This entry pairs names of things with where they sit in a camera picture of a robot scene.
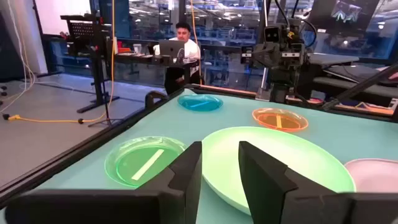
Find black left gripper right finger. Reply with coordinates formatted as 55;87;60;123
238;140;398;224

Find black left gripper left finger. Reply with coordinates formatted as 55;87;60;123
4;141;203;224

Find small clear orange plate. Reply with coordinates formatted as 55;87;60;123
252;107;309;133

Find large light green plate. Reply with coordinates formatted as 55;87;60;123
201;126;357;216

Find small clear green plate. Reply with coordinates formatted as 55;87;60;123
104;136;188;189

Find person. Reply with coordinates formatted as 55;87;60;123
153;21;202;96

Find small clear blue plate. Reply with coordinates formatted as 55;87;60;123
177;93;224;112

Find black diagonal bar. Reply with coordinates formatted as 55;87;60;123
322;63;398;111

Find grey laptop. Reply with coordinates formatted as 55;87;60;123
158;39;186;58

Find large pale pink plate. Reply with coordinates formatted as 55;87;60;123
344;157;398;194

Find black thin tripod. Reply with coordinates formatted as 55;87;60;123
88;58;124;128

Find black desk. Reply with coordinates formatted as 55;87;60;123
113;51;200;85

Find black equipment stand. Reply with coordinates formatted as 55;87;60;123
60;14;121;114

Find orange hanging cable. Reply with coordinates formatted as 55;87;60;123
189;0;203;85

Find black wall monitor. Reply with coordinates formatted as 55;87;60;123
329;0;364;24

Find black clamp handle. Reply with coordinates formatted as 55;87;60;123
144;90;169;110

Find black table frame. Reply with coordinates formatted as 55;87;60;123
0;83;398;209

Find yellow cable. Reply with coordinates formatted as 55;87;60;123
2;0;116;124

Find white cable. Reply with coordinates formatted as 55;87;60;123
0;0;37;113

